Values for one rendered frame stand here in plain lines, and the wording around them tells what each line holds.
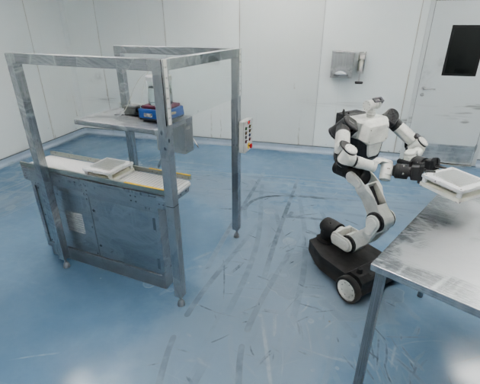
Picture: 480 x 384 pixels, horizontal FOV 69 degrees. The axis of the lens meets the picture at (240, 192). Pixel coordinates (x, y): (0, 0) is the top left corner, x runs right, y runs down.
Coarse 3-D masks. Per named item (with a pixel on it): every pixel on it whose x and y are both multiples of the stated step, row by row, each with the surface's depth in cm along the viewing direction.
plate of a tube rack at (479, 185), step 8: (448, 168) 205; (456, 168) 204; (424, 176) 197; (432, 176) 195; (472, 176) 195; (440, 184) 189; (448, 184) 186; (472, 184) 185; (456, 192) 181; (464, 192) 180
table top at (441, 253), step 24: (432, 216) 192; (456, 216) 192; (408, 240) 171; (432, 240) 171; (456, 240) 171; (384, 264) 153; (408, 264) 153; (432, 264) 153; (456, 264) 153; (432, 288) 140; (456, 288) 140
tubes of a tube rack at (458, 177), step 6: (438, 174) 195; (444, 174) 195; (450, 174) 195; (456, 174) 195; (462, 174) 195; (450, 180) 189; (456, 180) 188; (462, 180) 188; (468, 180) 188; (474, 180) 189
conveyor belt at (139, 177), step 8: (48, 160) 278; (56, 160) 278; (64, 160) 278; (72, 160) 278; (64, 168) 262; (72, 168) 262; (80, 168) 262; (72, 176) 250; (128, 176) 249; (136, 176) 249; (144, 176) 249; (152, 176) 249; (160, 176) 249; (112, 184) 238; (144, 184) 236; (152, 184) 236; (160, 184) 236; (184, 184) 237
